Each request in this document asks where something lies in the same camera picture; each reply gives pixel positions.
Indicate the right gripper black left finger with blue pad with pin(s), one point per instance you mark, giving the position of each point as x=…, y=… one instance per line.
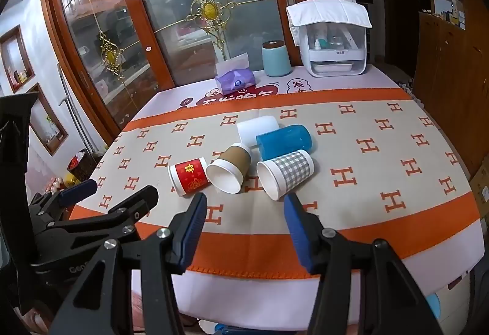
x=100, y=302

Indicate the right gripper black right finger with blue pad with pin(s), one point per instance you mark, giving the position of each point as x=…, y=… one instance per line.
x=391, y=300

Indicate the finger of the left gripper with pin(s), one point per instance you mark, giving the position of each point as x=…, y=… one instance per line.
x=119, y=222
x=78, y=193

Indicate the grey checked paper cup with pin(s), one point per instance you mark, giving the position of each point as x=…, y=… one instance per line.
x=282, y=174

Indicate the red paper cup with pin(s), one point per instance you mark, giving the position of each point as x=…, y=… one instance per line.
x=189, y=176

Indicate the brown sleeve paper cup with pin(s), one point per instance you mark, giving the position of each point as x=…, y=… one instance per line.
x=228, y=171

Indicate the white paper cup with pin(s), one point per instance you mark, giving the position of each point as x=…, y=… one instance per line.
x=250, y=129

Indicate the blue plastic cup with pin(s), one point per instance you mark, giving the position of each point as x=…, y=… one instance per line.
x=283, y=141

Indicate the orange beige H-pattern cloth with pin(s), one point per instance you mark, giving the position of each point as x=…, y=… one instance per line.
x=368, y=162

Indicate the purple tissue pack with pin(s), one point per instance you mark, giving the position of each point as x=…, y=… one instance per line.
x=233, y=75

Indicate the wooden glass sliding door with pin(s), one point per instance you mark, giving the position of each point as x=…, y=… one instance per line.
x=117, y=54

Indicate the light blue canister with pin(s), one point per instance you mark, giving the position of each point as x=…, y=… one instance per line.
x=276, y=59

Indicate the white storage box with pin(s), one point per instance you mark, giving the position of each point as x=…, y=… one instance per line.
x=328, y=49

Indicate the white cloth on box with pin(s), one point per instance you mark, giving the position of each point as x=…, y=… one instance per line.
x=328, y=11

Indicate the dark wooden cabinet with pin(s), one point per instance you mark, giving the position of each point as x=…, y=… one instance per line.
x=443, y=46

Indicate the lower wooden wall niche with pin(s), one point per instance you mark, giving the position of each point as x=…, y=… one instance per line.
x=45, y=123

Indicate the wooden wall niche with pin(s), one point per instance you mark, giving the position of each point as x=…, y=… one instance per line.
x=15, y=60
x=45, y=123

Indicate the upper wooden wall niche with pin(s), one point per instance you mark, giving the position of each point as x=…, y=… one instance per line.
x=15, y=60

